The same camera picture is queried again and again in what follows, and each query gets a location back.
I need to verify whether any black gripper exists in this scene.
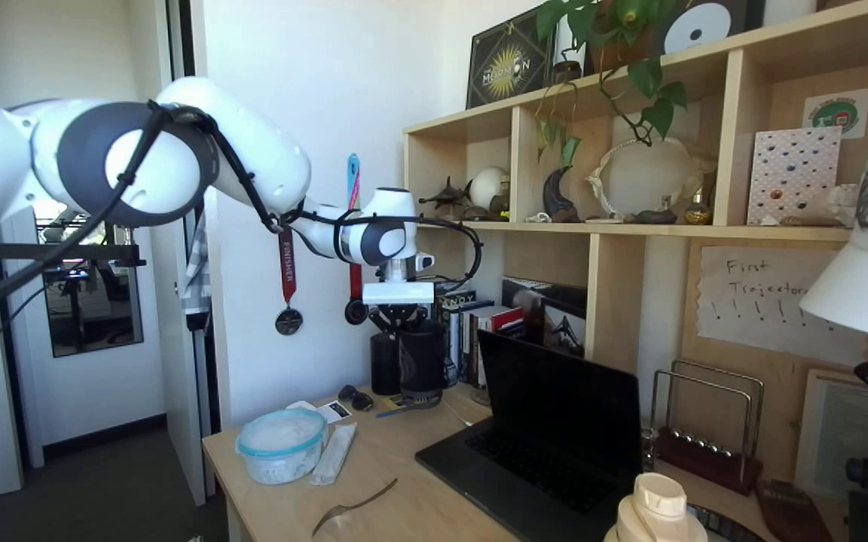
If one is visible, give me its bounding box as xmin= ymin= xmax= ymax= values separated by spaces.
xmin=362 ymin=298 xmax=437 ymax=341

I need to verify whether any row of books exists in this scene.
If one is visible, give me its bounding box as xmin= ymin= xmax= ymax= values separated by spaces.
xmin=440 ymin=292 xmax=529 ymax=390

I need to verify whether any medal with blue red ribbon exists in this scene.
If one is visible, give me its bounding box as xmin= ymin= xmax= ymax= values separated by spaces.
xmin=340 ymin=149 xmax=370 ymax=328

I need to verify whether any small black gadget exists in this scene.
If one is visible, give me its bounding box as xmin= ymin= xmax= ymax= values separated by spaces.
xmin=334 ymin=382 xmax=377 ymax=414

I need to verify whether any shark figurine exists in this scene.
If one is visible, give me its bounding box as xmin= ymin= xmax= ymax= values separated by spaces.
xmin=415 ymin=174 xmax=479 ymax=219

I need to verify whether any white flat packet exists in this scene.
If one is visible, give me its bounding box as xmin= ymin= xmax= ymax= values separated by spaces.
xmin=306 ymin=417 xmax=362 ymax=491

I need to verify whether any framed bird photo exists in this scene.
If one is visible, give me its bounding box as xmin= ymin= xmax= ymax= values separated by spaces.
xmin=541 ymin=298 xmax=592 ymax=361

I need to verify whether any white round ornament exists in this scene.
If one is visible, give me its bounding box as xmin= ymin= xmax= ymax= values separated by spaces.
xmin=467 ymin=162 xmax=511 ymax=217

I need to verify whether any plastic container with blue lid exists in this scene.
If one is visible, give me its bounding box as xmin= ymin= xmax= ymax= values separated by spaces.
xmin=236 ymin=403 xmax=334 ymax=491

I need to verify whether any dark grey laptop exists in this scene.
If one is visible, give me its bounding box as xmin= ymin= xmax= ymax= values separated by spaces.
xmin=413 ymin=325 xmax=651 ymax=542

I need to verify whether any black crescent ornament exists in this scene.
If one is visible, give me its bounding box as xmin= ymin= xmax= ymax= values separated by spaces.
xmin=541 ymin=162 xmax=586 ymax=227

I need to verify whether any wooden shelf unit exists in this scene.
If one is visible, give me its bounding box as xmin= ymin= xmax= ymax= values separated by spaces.
xmin=397 ymin=0 xmax=868 ymax=506

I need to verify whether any dark square artwork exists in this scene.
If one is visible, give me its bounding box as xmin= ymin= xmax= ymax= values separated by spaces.
xmin=463 ymin=6 xmax=560 ymax=110

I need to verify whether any Newton's cradle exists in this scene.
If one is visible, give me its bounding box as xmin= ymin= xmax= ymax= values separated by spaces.
xmin=648 ymin=358 xmax=770 ymax=498

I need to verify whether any green trailing plant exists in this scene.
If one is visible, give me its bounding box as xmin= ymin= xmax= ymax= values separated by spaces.
xmin=529 ymin=0 xmax=694 ymax=170

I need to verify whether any handwritten paper sheet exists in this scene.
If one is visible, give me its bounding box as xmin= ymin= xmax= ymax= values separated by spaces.
xmin=694 ymin=243 xmax=868 ymax=369

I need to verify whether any white dotted card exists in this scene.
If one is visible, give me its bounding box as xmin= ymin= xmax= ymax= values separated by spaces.
xmin=743 ymin=122 xmax=846 ymax=230

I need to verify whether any white disc artwork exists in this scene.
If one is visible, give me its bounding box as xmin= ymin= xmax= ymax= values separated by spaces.
xmin=656 ymin=0 xmax=772 ymax=59

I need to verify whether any light framed picture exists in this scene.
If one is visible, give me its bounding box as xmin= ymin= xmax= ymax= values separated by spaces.
xmin=789 ymin=365 xmax=868 ymax=506

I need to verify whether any white printed baseball cap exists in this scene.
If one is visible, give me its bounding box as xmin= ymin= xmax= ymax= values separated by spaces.
xmin=798 ymin=102 xmax=868 ymax=350

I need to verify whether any green tree drawing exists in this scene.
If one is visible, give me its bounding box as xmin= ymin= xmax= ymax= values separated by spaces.
xmin=801 ymin=84 xmax=868 ymax=142

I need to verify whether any black cable along robot arm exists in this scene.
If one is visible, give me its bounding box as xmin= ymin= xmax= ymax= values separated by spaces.
xmin=0 ymin=99 xmax=488 ymax=379

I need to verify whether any black camera stand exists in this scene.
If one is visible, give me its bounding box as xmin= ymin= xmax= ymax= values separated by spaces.
xmin=0 ymin=238 xmax=149 ymax=350

